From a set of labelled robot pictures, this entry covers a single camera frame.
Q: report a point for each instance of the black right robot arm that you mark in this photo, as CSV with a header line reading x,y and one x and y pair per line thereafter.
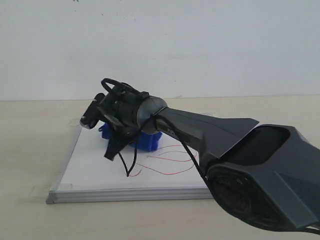
x,y
265,175

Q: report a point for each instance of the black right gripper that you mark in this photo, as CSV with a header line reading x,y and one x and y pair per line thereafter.
x,y
123,131

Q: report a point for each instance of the blue microfibre cloth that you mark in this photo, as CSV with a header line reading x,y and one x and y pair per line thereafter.
x,y
146,142

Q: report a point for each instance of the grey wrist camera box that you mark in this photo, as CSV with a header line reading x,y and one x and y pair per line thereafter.
x,y
92,115

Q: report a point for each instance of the clear tape far-left corner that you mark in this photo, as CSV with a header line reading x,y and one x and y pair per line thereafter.
x,y
74,122

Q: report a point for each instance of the white aluminium-framed whiteboard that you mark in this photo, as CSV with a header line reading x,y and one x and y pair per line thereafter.
x,y
87,176

